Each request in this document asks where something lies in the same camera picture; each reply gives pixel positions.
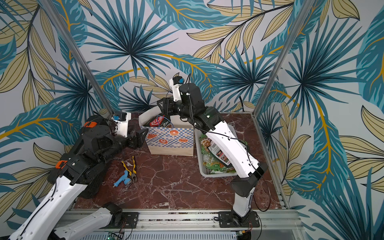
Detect green noodle condiment packet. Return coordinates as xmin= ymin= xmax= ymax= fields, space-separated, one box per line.
xmin=199 ymin=135 xmax=236 ymax=174

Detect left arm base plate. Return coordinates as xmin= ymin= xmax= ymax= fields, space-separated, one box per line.
xmin=113 ymin=212 xmax=139 ymax=229

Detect left aluminium corner post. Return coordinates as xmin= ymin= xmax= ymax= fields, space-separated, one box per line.
xmin=41 ymin=0 xmax=114 ymax=115

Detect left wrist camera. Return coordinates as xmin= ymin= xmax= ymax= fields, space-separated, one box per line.
xmin=112 ymin=111 xmax=132 ymax=138

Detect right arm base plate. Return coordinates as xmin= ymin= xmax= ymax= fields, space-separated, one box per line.
xmin=214 ymin=210 xmax=261 ymax=229

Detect red clear condiment packet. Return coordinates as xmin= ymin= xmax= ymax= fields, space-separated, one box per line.
xmin=148 ymin=116 xmax=166 ymax=127

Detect white plastic basket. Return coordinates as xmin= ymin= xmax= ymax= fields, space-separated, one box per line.
xmin=195 ymin=130 xmax=237 ymax=178

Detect aluminium corner post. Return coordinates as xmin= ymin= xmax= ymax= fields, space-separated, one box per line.
xmin=41 ymin=0 xmax=114 ymax=115
xmin=253 ymin=0 xmax=315 ymax=118

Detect yellow black pliers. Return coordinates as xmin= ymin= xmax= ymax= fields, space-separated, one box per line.
xmin=121 ymin=155 xmax=139 ymax=183

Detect right aluminium corner post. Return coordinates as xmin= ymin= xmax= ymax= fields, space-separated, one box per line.
xmin=253 ymin=0 xmax=315 ymax=118

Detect dark green condiment packet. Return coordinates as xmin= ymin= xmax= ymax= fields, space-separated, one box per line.
xmin=208 ymin=141 xmax=232 ymax=167

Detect blue plastic tool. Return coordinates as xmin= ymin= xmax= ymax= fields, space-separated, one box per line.
xmin=114 ymin=170 xmax=132 ymax=188

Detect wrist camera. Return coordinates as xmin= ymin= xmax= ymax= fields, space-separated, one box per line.
xmin=112 ymin=111 xmax=132 ymax=138
xmin=169 ymin=74 xmax=184 ymax=102

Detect blue checkered paper bag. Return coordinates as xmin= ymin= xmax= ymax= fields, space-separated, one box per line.
xmin=139 ymin=107 xmax=195 ymax=157

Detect aluminium front rail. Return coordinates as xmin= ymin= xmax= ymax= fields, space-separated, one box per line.
xmin=44 ymin=209 xmax=304 ymax=240

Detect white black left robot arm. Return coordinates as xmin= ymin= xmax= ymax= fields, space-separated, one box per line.
xmin=9 ymin=122 xmax=148 ymax=240

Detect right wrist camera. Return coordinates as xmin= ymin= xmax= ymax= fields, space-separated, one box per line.
xmin=169 ymin=74 xmax=184 ymax=102

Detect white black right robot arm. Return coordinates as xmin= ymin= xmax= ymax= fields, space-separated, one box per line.
xmin=158 ymin=81 xmax=268 ymax=222

